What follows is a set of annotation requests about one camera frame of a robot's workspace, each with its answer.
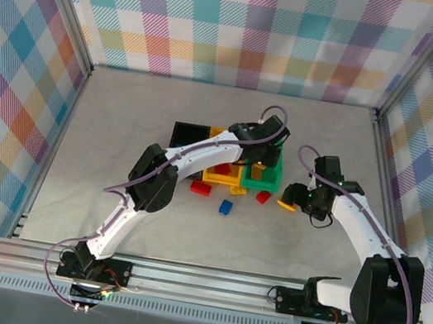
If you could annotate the green plastic bin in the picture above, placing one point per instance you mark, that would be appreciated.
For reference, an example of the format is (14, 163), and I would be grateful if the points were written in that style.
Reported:
(262, 186)

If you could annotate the aluminium front rail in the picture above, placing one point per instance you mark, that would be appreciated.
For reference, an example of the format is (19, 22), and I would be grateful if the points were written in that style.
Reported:
(199, 282)

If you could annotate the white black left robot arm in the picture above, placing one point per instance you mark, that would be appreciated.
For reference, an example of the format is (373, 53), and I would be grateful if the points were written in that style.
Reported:
(201, 151)

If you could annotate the black plastic bin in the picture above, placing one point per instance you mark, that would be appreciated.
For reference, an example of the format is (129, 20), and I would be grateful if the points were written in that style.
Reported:
(189, 136)

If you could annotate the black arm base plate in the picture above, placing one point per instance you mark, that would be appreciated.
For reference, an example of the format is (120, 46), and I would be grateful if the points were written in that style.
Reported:
(119, 273)
(289, 298)

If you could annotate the yellow oval 120 lego brick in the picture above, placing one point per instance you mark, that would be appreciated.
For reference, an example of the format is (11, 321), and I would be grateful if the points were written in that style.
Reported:
(256, 176)

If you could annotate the aluminium side rail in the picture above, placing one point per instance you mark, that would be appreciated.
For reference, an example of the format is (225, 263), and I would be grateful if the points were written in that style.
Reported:
(393, 180)
(51, 154)

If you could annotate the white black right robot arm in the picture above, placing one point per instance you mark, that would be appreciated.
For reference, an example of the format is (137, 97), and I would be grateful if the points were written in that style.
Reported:
(356, 224)

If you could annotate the square blue lego brick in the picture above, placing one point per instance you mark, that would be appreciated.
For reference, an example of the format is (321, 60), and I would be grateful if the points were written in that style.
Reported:
(225, 207)

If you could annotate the long red lego brick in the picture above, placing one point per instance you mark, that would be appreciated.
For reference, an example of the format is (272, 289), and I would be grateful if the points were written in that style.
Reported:
(200, 188)

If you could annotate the yellow plastic bin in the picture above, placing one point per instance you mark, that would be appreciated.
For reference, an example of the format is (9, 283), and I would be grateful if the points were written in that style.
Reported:
(222, 179)

